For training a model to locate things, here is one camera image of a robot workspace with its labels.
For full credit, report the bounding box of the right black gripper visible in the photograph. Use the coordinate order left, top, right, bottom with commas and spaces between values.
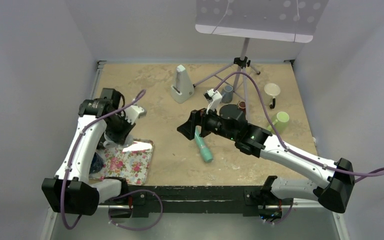
177, 102, 237, 142

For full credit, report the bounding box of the dark blue mug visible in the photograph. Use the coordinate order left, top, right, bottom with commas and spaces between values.
89, 152, 104, 175

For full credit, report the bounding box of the green mug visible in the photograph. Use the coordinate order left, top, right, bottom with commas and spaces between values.
270, 111, 290, 134

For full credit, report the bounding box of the light grey footed mug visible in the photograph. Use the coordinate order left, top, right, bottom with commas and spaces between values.
102, 133, 134, 149

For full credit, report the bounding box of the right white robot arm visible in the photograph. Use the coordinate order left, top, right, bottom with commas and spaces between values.
176, 104, 355, 214

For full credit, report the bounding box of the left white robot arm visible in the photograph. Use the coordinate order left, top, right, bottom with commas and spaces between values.
41, 88, 146, 216

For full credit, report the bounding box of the blue-grey mug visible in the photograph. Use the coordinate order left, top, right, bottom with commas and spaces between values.
221, 85, 234, 104

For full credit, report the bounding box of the brown striped mug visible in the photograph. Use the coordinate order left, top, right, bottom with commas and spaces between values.
237, 101, 246, 113

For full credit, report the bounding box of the teal cylindrical bottle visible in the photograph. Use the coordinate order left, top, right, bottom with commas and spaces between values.
194, 127, 214, 163

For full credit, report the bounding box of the floral tray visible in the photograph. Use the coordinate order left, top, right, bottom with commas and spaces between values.
89, 139, 154, 186

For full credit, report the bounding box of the white metronome-shaped object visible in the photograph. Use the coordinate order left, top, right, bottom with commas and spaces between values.
170, 64, 195, 104

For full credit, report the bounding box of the purple tripod stand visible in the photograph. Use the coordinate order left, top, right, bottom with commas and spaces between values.
192, 37, 261, 107

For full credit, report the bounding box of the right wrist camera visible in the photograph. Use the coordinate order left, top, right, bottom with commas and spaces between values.
204, 88, 223, 114

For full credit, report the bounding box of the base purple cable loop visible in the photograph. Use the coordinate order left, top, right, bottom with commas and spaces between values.
107, 189, 164, 232

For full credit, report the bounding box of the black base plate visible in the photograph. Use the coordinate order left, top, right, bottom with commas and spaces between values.
101, 185, 293, 219

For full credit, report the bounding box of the cream mug black handle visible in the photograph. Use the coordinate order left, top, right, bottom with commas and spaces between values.
263, 82, 281, 109

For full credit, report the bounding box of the aluminium frame rail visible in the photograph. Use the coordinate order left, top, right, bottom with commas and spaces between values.
39, 60, 107, 240

